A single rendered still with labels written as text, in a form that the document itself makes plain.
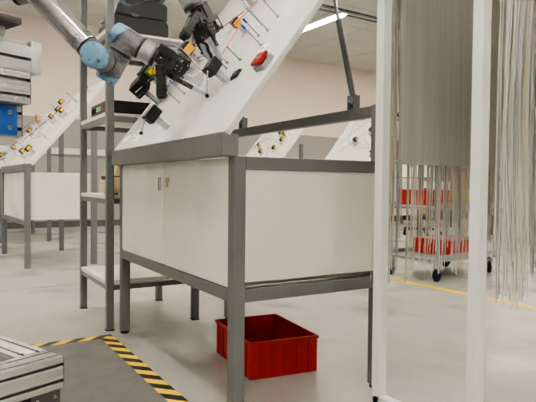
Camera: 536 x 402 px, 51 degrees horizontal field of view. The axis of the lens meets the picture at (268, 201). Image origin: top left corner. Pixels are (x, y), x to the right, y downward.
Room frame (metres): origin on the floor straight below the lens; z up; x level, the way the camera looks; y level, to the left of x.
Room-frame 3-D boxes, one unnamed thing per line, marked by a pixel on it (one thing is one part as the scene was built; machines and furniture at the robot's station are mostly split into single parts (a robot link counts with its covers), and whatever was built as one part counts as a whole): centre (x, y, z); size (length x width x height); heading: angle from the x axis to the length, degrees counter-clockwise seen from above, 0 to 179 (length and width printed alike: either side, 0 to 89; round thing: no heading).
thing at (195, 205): (1.91, 0.26, 0.60); 0.55 x 0.03 x 0.39; 31
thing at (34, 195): (5.26, 2.03, 0.83); 1.18 x 0.72 x 1.65; 34
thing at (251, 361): (2.24, 0.01, 0.07); 0.39 x 0.29 x 0.14; 24
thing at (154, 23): (2.93, 0.71, 1.56); 0.30 x 0.23 x 0.19; 123
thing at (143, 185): (2.39, 0.54, 0.60); 0.55 x 0.02 x 0.39; 31
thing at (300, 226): (2.31, 0.14, 0.60); 1.17 x 0.58 x 0.40; 31
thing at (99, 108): (2.96, 0.74, 1.09); 0.35 x 0.33 x 0.07; 31
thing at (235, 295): (2.30, 0.15, 0.40); 1.18 x 0.60 x 0.80; 31
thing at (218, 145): (2.14, 0.41, 0.83); 1.18 x 0.06 x 0.06; 31
